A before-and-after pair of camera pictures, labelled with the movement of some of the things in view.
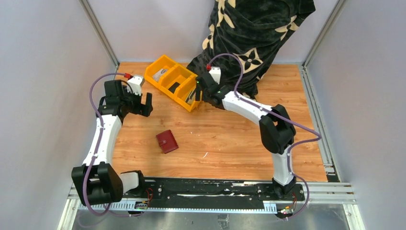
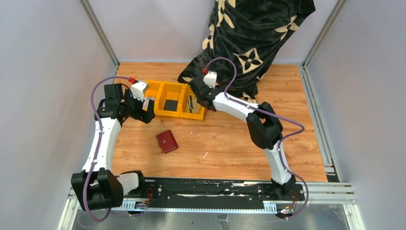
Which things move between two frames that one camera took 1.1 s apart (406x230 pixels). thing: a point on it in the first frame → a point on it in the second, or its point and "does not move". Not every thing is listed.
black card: x=173 y=87 → x=171 y=105
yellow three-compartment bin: x=175 y=74 → x=171 y=99
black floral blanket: x=253 y=31 does not move
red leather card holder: x=166 y=141 does not move
